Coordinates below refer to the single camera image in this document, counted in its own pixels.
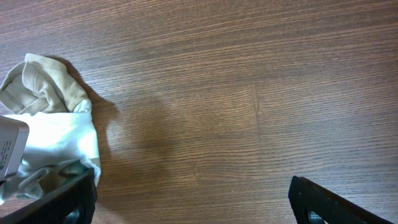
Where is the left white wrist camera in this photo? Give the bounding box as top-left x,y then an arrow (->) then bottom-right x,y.
0,116 -> 29,181

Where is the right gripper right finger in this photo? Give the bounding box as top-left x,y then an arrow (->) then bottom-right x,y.
289,176 -> 392,224

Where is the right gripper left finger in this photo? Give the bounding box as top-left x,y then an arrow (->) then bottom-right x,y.
1,168 -> 97,224

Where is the white and beige garment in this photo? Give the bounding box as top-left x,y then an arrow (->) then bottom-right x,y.
1,54 -> 101,203

